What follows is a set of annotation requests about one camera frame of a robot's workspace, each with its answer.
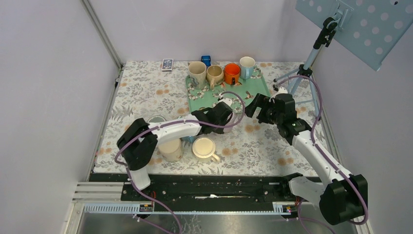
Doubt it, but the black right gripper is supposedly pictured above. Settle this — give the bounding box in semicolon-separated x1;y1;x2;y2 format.
242;93;282;125

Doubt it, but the round beige glazed mug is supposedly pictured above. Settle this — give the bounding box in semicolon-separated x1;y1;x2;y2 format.
206;65;224;89

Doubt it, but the orange mug with black handle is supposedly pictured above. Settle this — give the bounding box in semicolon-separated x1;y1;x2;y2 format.
224;63;241;85

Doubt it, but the light blue faceted mug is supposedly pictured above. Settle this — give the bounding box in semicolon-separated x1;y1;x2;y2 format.
239;56;256;80

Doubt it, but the beige seahorse print mug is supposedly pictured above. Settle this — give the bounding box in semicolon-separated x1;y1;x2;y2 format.
188;61;207;90

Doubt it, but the lilac mug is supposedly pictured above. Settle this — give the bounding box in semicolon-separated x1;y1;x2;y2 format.
223;112;236;134

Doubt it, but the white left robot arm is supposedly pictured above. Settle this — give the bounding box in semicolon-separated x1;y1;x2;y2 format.
117;98;233;200

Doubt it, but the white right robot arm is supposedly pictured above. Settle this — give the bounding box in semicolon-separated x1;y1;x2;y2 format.
245;94;368;225

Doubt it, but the cream yellow mug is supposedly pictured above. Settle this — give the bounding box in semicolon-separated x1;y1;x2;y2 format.
192;137;221;163

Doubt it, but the blue butterfly mug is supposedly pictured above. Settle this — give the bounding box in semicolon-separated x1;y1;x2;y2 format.
181;136;195;144

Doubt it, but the beige cartoon print mug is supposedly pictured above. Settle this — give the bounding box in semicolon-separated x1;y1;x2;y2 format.
158;139;183;162

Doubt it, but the grey mug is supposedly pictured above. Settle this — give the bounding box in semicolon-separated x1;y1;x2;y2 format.
148;116;167;123

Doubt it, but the green floral bird tray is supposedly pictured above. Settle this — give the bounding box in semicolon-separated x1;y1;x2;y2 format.
185;66;272;114

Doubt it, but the blue toy car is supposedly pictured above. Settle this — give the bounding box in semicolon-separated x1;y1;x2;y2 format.
201;55;211;67

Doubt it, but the floral tablecloth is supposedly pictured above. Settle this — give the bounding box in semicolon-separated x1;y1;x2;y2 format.
93;60;333;176

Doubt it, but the playing card box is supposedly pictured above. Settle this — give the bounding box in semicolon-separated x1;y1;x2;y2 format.
161;58;174;72

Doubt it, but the light blue tripod stand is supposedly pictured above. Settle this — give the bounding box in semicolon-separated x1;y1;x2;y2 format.
274;15;341;117

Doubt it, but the blue dotted panel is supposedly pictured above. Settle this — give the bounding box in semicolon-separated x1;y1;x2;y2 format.
296;0;413;71

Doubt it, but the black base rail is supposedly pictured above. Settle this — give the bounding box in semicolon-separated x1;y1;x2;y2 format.
89;173;298;208

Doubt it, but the white slotted cable duct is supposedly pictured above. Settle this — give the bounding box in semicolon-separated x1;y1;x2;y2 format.
84;201;291;215

